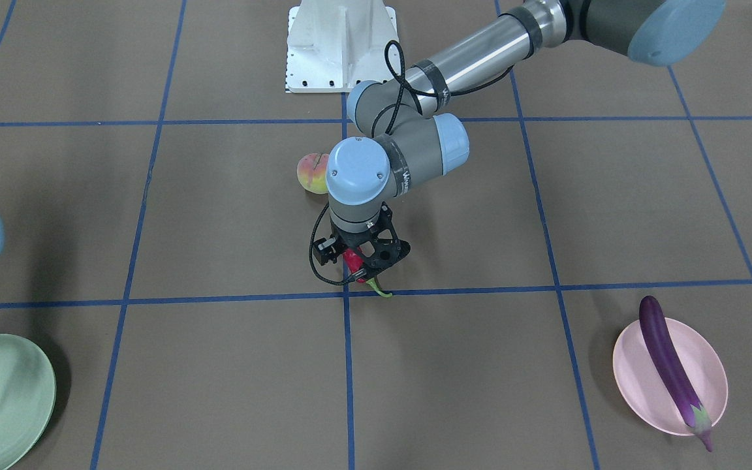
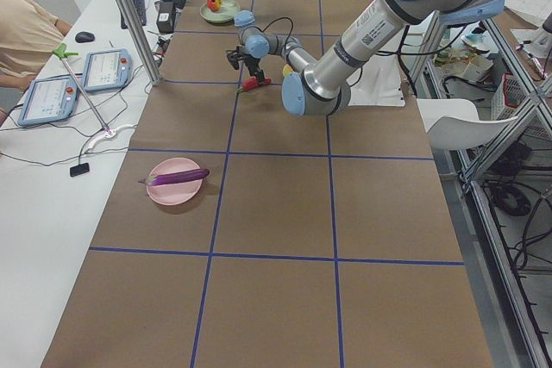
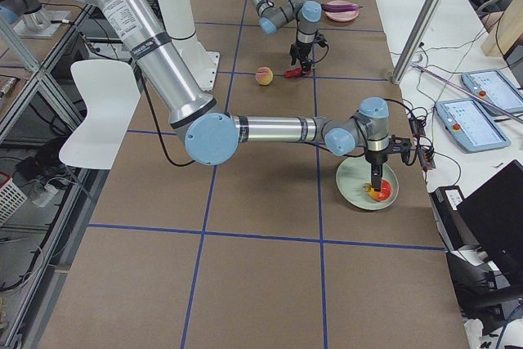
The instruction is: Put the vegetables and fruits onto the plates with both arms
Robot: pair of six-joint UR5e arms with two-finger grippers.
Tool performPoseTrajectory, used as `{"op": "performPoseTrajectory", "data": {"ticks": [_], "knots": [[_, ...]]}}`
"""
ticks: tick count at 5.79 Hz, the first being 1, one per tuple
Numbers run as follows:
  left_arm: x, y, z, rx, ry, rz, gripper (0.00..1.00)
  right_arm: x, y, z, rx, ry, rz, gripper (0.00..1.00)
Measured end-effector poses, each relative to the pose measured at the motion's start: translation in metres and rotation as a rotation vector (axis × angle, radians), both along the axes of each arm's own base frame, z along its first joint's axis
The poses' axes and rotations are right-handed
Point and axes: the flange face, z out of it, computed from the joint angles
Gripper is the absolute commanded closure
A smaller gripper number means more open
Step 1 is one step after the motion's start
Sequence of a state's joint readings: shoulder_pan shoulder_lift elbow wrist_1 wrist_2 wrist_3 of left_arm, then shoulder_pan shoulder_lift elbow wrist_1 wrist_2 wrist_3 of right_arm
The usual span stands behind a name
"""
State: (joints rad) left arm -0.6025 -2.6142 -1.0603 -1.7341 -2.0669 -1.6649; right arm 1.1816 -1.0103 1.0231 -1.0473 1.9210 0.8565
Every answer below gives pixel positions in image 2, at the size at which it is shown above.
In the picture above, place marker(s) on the aluminium frame post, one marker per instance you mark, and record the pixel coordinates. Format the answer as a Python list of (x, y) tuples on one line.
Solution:
[(139, 38)]

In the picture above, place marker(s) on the red chili pepper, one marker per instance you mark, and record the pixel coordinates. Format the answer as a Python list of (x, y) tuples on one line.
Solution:
[(253, 83)]

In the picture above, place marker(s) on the purple eggplant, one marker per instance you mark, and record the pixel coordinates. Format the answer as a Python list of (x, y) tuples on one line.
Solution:
[(176, 177)]

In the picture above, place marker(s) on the white plastic basket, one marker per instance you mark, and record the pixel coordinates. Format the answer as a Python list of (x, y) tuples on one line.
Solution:
[(511, 99)]

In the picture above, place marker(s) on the peach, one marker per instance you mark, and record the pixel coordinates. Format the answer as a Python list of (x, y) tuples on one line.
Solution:
[(287, 70)]

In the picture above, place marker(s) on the teach pendant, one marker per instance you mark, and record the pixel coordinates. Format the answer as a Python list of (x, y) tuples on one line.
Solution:
[(48, 100), (106, 70)]

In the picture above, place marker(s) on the teach pendant far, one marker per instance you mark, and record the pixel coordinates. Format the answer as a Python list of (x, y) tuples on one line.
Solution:
[(106, 70)]

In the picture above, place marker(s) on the white chair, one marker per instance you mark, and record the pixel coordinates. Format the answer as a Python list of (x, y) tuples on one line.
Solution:
[(454, 124)]

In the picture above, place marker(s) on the black computer mouse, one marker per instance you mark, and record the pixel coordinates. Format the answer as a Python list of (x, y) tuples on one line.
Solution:
[(84, 37)]

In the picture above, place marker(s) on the person in beige shirt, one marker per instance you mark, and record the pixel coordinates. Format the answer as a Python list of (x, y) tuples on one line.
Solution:
[(29, 34)]

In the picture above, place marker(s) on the green plate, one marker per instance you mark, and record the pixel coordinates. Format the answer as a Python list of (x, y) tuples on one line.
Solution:
[(226, 14)]

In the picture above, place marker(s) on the teach pendant near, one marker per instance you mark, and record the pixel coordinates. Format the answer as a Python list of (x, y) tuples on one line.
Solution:
[(48, 100)]

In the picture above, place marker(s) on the red pomegranate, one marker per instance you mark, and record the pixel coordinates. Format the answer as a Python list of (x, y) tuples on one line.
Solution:
[(214, 5)]

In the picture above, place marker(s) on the reacher grabber stick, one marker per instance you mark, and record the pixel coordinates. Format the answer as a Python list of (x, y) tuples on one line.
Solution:
[(106, 132)]

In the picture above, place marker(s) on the pink plate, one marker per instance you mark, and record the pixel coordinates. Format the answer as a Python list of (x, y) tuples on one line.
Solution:
[(174, 194)]

